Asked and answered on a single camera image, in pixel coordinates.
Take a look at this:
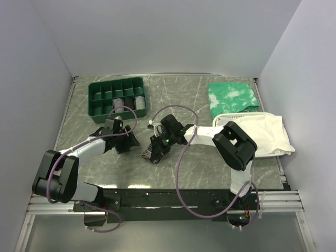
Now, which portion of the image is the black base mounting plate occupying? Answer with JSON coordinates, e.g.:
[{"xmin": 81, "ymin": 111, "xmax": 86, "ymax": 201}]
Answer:
[{"xmin": 70, "ymin": 187, "xmax": 263, "ymax": 228}]

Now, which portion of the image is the white cloth in basket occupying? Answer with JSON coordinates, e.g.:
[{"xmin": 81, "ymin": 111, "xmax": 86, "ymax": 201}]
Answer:
[{"xmin": 217, "ymin": 115, "xmax": 295, "ymax": 158}]

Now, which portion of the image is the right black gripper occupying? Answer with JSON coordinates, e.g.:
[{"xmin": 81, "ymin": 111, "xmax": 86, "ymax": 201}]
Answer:
[{"xmin": 151, "ymin": 131, "xmax": 176, "ymax": 161}]

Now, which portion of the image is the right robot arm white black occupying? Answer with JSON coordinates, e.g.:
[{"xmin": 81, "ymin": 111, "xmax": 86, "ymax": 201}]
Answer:
[{"xmin": 142, "ymin": 121, "xmax": 257, "ymax": 209}]

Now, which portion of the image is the green white tie-dye cloth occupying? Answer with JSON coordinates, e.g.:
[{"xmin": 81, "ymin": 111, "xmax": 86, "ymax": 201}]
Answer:
[{"xmin": 208, "ymin": 82, "xmax": 259, "ymax": 119}]

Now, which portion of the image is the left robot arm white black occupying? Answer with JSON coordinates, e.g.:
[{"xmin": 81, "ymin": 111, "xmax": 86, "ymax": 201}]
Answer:
[{"xmin": 32, "ymin": 123, "xmax": 140, "ymax": 211}]

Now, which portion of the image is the navy striped underwear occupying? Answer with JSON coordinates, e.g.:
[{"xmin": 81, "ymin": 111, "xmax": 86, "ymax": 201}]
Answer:
[{"xmin": 141, "ymin": 143, "xmax": 163, "ymax": 164}]

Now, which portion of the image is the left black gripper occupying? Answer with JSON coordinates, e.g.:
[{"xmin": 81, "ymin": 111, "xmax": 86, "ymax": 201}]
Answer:
[{"xmin": 113, "ymin": 125, "xmax": 140, "ymax": 154}]

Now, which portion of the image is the white perforated laundry basket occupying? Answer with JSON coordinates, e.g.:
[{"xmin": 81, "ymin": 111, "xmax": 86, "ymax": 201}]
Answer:
[{"xmin": 212, "ymin": 112, "xmax": 273, "ymax": 127}]

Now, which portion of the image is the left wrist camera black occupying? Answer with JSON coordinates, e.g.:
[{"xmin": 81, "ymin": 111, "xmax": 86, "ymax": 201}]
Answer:
[{"xmin": 102, "ymin": 118, "xmax": 123, "ymax": 134}]

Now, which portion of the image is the green compartment organizer tray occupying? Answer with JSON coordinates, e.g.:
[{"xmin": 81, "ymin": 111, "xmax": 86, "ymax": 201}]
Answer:
[{"xmin": 88, "ymin": 77, "xmax": 148, "ymax": 124}]

